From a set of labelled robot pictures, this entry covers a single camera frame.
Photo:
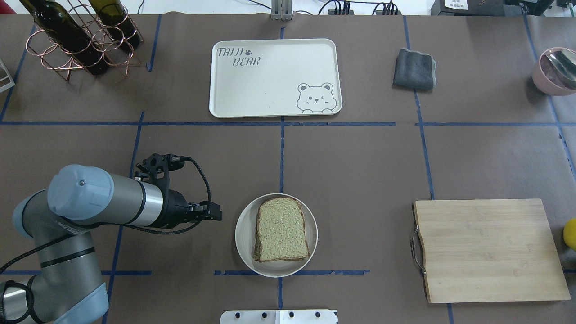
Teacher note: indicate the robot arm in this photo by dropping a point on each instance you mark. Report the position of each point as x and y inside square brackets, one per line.
[70, 288]

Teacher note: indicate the white wire cup rack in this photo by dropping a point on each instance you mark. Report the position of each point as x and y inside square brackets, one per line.
[6, 79]

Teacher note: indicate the black computer box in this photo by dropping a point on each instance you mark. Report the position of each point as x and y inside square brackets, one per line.
[495, 8]

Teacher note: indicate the dark wine bottle two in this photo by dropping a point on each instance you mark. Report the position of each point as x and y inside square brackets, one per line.
[118, 24]

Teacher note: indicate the copper wire bottle rack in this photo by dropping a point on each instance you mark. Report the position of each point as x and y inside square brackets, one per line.
[92, 36]

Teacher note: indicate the grey folded cloth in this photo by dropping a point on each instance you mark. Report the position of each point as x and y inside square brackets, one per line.
[415, 70]

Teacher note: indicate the bread slice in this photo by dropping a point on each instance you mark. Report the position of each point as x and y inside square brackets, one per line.
[280, 231]

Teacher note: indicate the pink bowl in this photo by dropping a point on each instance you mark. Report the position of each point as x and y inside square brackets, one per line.
[547, 78]

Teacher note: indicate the metal scoop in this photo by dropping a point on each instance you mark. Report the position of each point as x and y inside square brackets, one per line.
[564, 66]

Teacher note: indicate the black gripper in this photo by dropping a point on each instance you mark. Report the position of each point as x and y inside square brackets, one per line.
[175, 209]

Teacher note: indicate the yellow lemon right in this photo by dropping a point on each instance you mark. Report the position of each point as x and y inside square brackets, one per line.
[569, 234]

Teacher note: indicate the aluminium frame post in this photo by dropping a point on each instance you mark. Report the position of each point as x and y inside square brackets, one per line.
[281, 10]

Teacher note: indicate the wooden cutting board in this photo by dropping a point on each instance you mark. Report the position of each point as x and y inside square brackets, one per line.
[487, 251]

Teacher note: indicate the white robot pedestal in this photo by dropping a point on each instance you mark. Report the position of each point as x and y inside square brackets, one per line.
[297, 316]

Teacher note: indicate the cream bear tray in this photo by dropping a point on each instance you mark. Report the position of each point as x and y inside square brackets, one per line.
[274, 78]

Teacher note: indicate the white round plate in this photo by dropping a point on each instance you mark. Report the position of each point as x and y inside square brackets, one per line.
[246, 239]

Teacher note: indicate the dark wine bottle one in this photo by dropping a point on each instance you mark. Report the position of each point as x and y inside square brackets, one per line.
[55, 20]

